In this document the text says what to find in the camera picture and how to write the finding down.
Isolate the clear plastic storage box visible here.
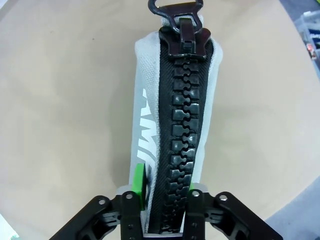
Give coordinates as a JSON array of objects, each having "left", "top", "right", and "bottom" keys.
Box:
[{"left": 293, "top": 9, "right": 320, "bottom": 61}]

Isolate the grey Campus zipper pouch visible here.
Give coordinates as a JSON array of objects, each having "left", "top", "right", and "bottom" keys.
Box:
[{"left": 128, "top": 0, "right": 223, "bottom": 237}]

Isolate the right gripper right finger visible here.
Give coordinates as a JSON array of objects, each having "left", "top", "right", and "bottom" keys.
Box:
[{"left": 184, "top": 184, "right": 283, "bottom": 240}]

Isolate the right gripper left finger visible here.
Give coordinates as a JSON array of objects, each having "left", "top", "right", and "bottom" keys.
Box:
[{"left": 49, "top": 163, "right": 147, "bottom": 240}]

